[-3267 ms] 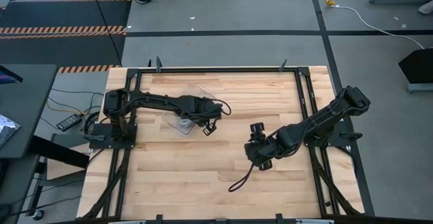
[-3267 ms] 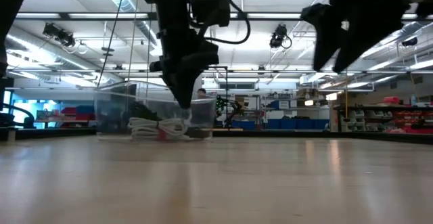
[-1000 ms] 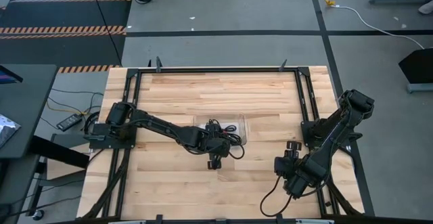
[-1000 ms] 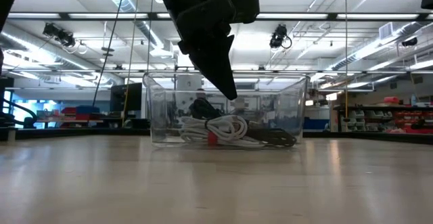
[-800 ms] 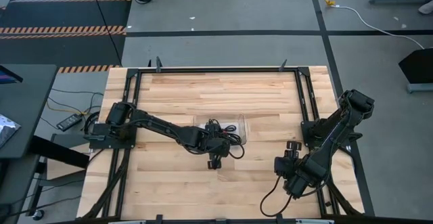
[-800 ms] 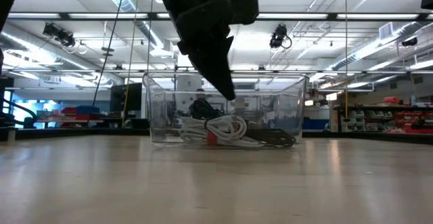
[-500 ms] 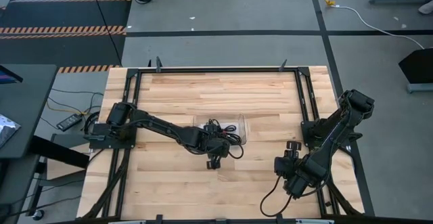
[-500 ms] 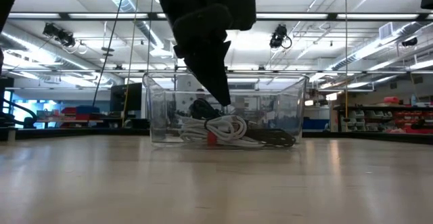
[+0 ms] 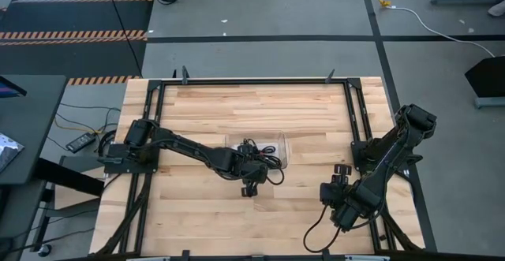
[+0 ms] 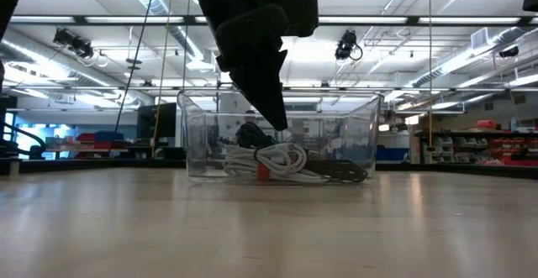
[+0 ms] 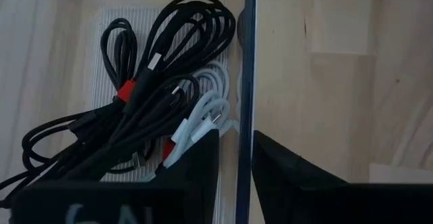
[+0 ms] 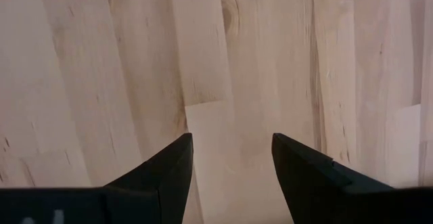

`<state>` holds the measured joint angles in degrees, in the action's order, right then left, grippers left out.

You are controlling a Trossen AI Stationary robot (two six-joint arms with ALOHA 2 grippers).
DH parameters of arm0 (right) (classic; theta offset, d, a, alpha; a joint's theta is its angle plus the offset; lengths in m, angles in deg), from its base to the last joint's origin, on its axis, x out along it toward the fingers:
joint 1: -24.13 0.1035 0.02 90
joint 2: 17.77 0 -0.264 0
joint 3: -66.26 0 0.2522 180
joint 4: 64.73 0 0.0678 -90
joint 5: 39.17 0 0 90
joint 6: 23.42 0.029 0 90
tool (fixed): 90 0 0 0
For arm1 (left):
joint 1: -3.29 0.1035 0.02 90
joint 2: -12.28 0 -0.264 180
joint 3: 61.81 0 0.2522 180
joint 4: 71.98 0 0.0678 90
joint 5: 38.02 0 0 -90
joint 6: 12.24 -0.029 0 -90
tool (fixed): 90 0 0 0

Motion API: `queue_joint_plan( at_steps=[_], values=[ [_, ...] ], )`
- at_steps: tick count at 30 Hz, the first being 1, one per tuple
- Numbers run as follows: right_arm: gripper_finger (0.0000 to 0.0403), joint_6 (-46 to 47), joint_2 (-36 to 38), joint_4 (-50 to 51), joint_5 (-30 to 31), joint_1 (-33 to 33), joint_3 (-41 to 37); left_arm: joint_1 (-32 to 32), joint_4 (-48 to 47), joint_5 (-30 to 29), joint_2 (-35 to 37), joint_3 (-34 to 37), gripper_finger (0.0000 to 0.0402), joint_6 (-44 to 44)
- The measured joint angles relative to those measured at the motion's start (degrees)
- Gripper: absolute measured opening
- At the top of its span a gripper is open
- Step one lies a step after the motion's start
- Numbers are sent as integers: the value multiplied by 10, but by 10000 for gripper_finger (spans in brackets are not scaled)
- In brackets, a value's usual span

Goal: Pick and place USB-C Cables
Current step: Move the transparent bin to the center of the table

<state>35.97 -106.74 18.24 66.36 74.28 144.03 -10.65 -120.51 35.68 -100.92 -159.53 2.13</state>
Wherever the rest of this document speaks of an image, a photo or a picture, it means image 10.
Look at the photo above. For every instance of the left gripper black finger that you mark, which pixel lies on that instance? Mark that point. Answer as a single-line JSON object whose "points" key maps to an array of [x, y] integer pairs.
{"points": [[265, 89]]}

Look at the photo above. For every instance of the clear plastic bin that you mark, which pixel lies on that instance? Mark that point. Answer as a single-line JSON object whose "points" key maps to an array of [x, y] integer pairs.
{"points": [[344, 135]]}

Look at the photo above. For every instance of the person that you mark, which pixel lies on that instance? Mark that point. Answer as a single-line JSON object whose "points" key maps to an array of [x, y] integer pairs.
{"points": [[252, 137]]}

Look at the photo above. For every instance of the black monitor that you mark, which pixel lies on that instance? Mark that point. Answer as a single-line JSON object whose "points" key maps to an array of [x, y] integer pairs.
{"points": [[157, 122]]}

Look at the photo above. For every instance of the blue storage bins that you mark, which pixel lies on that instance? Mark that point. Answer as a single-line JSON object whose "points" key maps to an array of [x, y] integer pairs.
{"points": [[393, 154]]}

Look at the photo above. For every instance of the red and blue boxes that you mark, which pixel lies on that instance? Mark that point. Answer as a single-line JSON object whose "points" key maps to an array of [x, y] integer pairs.
{"points": [[86, 137]]}

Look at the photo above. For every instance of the dark shelf with bins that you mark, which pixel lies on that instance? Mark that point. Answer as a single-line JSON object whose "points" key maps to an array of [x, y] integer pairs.
{"points": [[462, 134]]}

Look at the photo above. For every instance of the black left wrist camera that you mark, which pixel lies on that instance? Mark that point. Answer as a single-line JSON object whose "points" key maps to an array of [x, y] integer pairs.
{"points": [[300, 15]]}

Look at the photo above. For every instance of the black ceiling camera cluster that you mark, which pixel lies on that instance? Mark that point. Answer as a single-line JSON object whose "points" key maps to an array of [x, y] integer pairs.
{"points": [[73, 43]]}

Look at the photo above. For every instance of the black aluminium table frame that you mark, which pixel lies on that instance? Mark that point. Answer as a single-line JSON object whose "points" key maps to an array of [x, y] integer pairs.
{"points": [[462, 169]]}

